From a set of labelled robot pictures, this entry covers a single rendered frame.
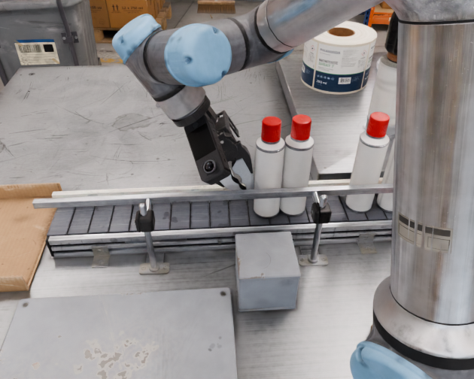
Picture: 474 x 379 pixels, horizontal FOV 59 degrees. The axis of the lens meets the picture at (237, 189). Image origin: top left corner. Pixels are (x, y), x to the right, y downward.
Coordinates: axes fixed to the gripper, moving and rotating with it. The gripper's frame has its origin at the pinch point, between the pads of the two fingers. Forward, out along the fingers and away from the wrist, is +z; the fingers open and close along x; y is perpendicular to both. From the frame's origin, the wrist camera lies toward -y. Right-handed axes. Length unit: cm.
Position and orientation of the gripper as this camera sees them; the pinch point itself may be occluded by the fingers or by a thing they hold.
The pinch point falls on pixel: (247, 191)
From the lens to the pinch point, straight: 80.1
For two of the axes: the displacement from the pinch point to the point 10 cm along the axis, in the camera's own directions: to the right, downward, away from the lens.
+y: -0.7, -6.4, 7.7
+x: -8.6, 4.2, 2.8
